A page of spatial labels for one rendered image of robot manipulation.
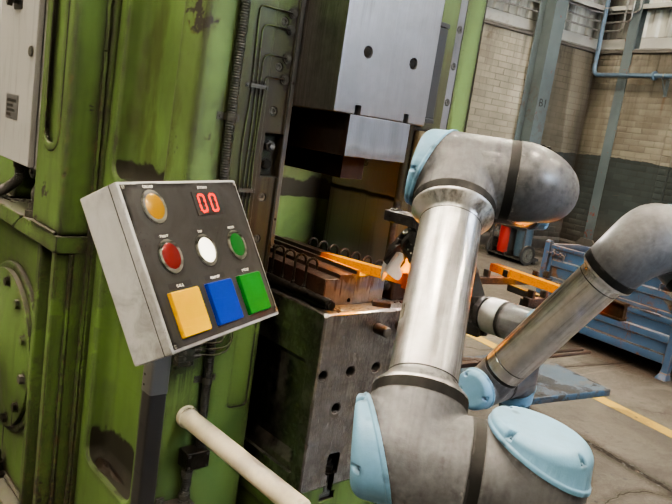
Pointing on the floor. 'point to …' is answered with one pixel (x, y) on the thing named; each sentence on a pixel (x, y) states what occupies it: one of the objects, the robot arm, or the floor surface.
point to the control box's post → (150, 430)
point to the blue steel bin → (651, 344)
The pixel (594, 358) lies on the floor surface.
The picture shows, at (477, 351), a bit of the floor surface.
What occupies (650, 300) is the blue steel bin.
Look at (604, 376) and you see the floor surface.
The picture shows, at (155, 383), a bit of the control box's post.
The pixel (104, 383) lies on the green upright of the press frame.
